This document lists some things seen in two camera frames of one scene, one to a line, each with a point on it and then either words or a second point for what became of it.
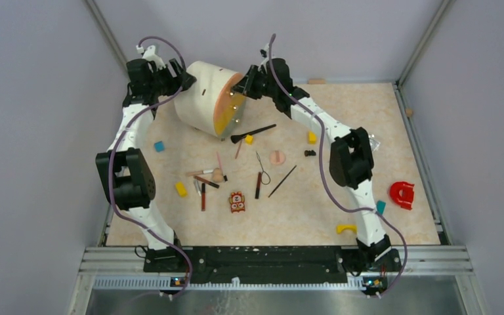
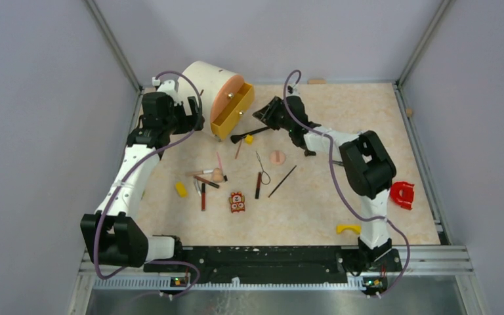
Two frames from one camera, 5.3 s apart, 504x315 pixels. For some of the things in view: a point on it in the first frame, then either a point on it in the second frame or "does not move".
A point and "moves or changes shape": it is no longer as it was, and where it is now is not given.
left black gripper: x=182 y=82 → x=188 y=123
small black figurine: x=309 y=153 does not move
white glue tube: x=198 y=187 does not move
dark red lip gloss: x=258 y=186 does not move
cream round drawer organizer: x=209 y=105 moves or changes shape
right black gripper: x=245 y=86 → x=266 y=115
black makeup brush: x=236 y=138 does not move
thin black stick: x=282 y=181 does not move
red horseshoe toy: x=402 y=193 does not move
